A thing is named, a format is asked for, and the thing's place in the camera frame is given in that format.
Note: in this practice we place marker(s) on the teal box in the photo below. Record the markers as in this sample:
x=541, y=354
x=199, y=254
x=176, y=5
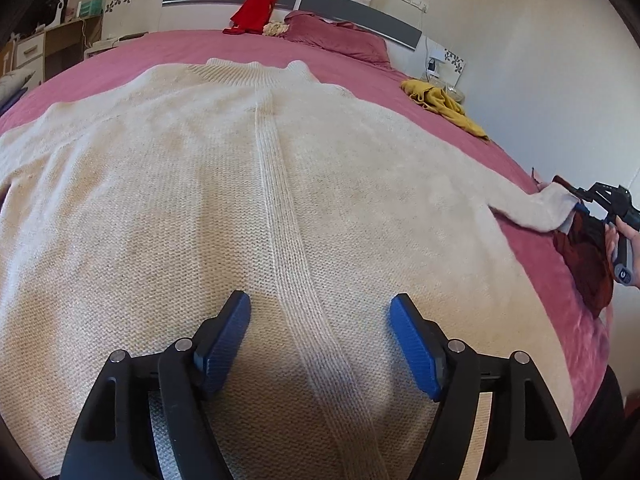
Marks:
x=89, y=8

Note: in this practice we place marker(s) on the person's right hand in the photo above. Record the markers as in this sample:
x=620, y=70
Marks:
x=632, y=234

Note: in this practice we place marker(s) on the white nightstand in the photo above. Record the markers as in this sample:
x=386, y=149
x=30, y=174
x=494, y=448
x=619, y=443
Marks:
x=100, y=46

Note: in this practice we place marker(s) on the yellow garment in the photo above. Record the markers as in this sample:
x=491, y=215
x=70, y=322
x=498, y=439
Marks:
x=440, y=100

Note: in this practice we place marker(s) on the pink bed blanket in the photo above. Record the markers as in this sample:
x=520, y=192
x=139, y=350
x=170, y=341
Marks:
x=165, y=45

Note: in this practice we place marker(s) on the white wall socket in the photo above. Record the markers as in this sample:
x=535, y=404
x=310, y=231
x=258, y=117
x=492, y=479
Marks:
x=415, y=1

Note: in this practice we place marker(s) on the white desk fan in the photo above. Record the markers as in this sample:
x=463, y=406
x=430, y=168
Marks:
x=57, y=10

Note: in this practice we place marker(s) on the wooden desk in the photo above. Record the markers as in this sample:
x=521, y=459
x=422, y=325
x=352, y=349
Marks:
x=65, y=40

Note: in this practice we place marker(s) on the pink pillow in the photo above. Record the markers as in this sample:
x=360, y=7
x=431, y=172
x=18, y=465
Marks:
x=340, y=37

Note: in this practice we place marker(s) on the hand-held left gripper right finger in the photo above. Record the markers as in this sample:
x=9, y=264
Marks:
x=415, y=345

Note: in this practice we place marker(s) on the dark red garment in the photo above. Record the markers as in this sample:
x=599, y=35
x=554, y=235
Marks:
x=585, y=265

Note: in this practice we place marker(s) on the cream knit sweater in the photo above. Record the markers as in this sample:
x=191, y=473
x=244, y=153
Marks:
x=200, y=185

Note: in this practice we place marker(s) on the white printed cushion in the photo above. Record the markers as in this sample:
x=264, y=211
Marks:
x=17, y=85

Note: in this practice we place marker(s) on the beige box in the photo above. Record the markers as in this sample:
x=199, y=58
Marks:
x=456, y=94

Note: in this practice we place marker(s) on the white flowered panel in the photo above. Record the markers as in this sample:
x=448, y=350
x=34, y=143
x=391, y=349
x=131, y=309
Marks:
x=135, y=10
x=452, y=57

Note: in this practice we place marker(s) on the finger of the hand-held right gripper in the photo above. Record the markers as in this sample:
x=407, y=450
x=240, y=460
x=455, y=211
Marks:
x=570, y=186
x=582, y=209

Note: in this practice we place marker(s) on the cream fluffy toy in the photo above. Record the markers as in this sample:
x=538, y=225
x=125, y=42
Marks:
x=276, y=29

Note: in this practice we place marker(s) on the bright red garment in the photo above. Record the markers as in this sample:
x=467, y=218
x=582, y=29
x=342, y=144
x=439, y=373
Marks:
x=255, y=7

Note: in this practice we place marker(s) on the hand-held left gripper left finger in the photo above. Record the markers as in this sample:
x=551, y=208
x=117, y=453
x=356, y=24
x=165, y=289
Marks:
x=225, y=340

